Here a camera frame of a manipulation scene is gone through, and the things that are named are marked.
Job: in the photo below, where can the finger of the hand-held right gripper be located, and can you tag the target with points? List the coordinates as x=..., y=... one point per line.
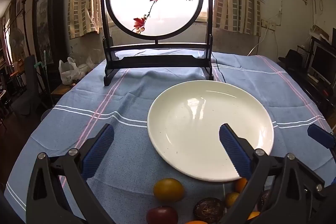
x=319, y=134

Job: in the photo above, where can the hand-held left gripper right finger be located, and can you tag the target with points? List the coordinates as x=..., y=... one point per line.
x=233, y=146

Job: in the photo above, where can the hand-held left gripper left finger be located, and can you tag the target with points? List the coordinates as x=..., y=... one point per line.
x=98, y=146

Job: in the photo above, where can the white round plate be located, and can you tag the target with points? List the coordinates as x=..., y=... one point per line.
x=197, y=121

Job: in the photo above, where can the yellow green kumquat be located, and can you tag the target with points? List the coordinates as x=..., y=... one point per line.
x=231, y=199

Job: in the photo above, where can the small orange tangerine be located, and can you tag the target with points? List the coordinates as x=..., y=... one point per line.
x=241, y=184

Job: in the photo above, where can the blue striped tablecloth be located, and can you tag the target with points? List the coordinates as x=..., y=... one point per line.
x=105, y=98

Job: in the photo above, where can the computer monitor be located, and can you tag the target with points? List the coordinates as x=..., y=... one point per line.
x=323, y=64

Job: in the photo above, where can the yellow tomato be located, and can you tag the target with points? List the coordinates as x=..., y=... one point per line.
x=168, y=189

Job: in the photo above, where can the small white plastic bag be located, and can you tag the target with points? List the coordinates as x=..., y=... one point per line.
x=88, y=66

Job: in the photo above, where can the black hat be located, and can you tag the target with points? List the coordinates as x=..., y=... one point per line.
x=291, y=57

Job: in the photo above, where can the dark red tomato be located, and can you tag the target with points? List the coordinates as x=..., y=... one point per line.
x=162, y=214

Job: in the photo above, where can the grey covered chair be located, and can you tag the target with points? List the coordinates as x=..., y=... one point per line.
x=27, y=82

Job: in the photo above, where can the standing fan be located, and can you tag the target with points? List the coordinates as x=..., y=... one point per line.
x=17, y=41

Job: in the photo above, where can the dark framed painting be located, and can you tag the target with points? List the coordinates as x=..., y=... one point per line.
x=43, y=19

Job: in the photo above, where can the bird painting table screen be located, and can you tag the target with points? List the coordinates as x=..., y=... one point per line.
x=157, y=3

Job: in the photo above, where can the wall socket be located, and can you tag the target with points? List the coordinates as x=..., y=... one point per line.
x=268, y=24

